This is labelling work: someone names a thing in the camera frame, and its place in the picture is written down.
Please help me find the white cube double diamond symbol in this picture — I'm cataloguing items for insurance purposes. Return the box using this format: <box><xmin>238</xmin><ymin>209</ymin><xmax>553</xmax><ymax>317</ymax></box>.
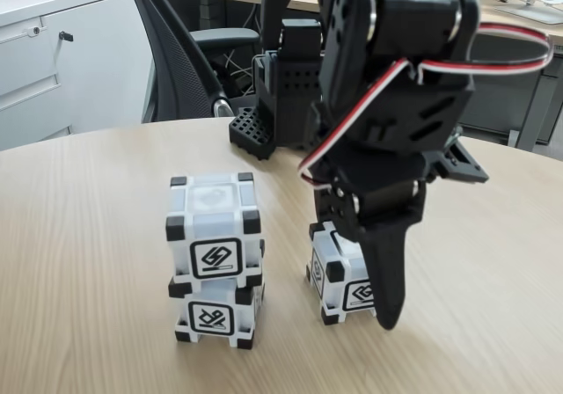
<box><xmin>306</xmin><ymin>220</ymin><xmax>380</xmax><ymax>327</ymax></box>

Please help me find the white cube lightning symbol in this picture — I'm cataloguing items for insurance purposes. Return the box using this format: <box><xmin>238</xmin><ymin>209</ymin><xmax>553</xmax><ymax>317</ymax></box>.
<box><xmin>165</xmin><ymin>171</ymin><xmax>267</xmax><ymax>288</ymax></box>

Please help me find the white cube lamp symbol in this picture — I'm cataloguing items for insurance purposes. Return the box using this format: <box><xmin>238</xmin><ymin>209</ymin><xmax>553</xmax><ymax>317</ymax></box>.
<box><xmin>166</xmin><ymin>274</ymin><xmax>267</xmax><ymax>352</ymax></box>

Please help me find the black mesh office chair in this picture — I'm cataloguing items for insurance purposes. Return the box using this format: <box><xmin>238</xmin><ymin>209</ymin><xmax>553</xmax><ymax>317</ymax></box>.
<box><xmin>119</xmin><ymin>0</ymin><xmax>261</xmax><ymax>125</ymax></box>

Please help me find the white drawer cabinet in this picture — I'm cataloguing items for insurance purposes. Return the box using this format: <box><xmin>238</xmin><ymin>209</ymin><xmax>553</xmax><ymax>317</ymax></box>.
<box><xmin>0</xmin><ymin>0</ymin><xmax>156</xmax><ymax>153</ymax></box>

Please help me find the red white black servo cable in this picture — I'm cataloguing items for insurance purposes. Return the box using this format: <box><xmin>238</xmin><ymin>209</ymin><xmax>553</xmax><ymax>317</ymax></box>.
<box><xmin>297</xmin><ymin>22</ymin><xmax>555</xmax><ymax>189</ymax></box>

